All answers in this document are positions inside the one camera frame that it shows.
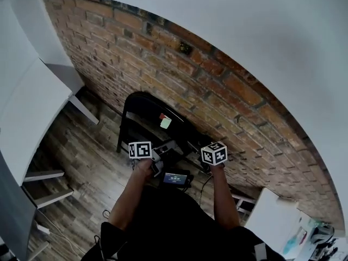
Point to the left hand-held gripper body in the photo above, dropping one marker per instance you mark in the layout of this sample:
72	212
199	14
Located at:
140	149

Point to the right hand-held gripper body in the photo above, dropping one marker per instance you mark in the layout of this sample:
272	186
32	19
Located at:
214	154

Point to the black folding chair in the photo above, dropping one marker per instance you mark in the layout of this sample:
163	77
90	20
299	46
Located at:
141	110

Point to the person's left forearm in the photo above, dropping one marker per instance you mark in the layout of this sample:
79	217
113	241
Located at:
127	197

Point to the person's right forearm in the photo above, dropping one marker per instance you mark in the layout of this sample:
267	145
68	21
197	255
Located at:
224	200

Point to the red and green sticker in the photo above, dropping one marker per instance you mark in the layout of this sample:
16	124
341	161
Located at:
165	121

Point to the black device with screen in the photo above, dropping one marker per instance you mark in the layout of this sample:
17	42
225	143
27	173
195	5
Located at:
175	179

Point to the person's black shirt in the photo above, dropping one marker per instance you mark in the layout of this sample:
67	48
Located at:
174	227

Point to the white cabinet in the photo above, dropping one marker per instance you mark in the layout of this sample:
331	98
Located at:
272	222

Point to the white shelf boards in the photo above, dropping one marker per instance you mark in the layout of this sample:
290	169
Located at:
49	192

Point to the white desk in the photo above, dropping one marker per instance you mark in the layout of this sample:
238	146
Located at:
32	86

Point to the clutter of small items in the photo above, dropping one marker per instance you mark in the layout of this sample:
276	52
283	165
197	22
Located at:
315	238

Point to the grey panel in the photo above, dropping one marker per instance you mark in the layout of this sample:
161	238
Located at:
13	213

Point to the white metal frame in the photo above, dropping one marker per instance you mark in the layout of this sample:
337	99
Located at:
243	205

